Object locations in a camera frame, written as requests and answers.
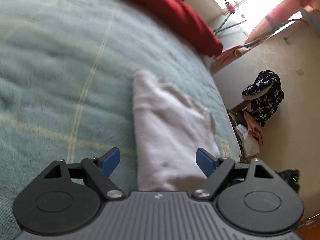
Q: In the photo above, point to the black folded cloth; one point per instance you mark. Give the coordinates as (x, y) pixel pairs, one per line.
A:
(240, 118)

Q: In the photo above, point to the pale green bed sheet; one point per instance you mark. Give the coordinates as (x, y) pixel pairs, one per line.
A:
(50, 67)

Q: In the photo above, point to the white printed t-shirt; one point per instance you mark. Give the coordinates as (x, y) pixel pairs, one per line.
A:
(170, 130)

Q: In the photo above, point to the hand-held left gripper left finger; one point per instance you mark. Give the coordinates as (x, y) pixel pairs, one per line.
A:
(111, 160)

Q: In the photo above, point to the metal drying rack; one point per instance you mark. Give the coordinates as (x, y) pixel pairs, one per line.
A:
(230, 27)

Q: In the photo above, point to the red duvet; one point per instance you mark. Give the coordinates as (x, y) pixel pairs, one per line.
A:
(180, 12)

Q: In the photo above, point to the pink curtain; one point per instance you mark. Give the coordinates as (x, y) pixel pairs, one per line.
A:
(282, 12)

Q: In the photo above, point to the black device green light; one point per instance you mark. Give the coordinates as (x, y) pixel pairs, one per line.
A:
(290, 180)

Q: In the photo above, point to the dark star-print robe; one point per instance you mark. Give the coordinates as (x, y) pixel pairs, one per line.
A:
(267, 100)

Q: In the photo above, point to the white plastic bag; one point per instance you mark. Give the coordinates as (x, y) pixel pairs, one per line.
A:
(247, 142)

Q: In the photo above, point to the pink folded cloth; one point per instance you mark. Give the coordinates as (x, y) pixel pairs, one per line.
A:
(255, 130)

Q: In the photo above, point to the wall switch plate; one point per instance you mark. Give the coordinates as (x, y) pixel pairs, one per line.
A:
(300, 72)

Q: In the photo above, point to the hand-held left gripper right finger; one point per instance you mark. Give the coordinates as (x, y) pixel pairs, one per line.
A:
(206, 161)

